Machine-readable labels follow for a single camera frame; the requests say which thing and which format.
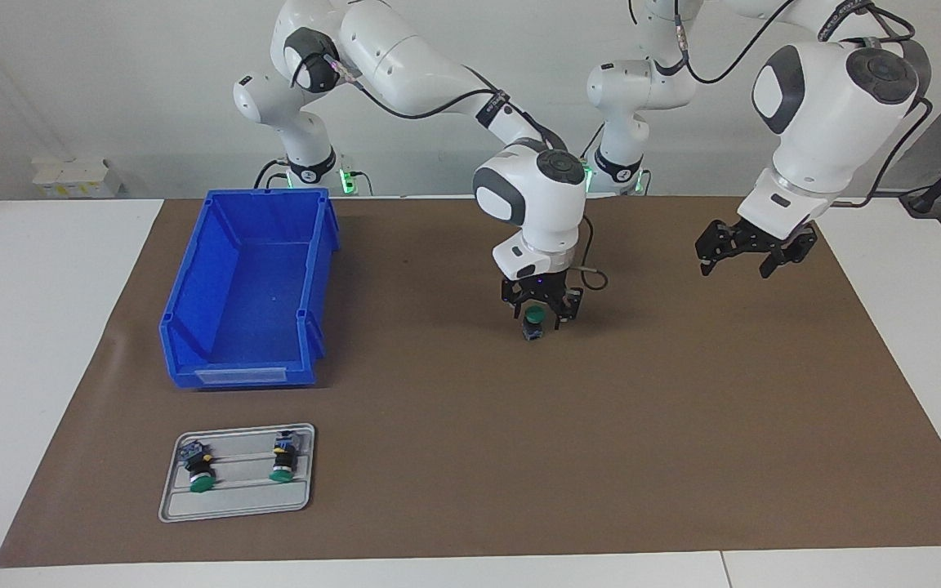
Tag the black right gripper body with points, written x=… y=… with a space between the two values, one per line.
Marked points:
x=540 y=290

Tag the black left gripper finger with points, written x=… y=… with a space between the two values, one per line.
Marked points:
x=789 y=255
x=715 y=241

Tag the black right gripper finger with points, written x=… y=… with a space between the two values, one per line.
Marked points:
x=515 y=309
x=570 y=310

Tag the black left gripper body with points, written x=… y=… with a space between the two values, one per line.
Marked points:
x=773 y=241

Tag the green push button switch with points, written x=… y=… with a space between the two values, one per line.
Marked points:
x=283 y=461
x=533 y=317
x=198 y=469

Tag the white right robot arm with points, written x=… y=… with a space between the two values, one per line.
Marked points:
x=536 y=204

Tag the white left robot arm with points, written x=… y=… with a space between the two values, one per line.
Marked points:
x=830 y=114

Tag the brown table mat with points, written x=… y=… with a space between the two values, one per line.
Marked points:
x=560 y=449

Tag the blue plastic storage bin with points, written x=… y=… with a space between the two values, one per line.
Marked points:
x=258 y=310

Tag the grey metal tray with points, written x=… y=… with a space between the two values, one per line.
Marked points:
x=234 y=498

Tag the white wall socket box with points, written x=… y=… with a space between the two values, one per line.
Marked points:
x=70 y=175

